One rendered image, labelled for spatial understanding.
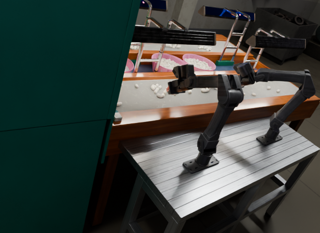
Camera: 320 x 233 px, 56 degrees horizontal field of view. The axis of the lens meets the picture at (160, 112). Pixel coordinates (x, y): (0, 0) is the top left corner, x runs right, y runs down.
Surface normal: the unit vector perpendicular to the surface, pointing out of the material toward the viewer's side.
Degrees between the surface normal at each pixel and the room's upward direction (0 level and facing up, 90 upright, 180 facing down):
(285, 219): 0
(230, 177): 0
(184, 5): 90
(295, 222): 0
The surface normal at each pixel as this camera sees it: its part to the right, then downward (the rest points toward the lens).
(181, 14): 0.58, 0.57
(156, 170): 0.26, -0.81
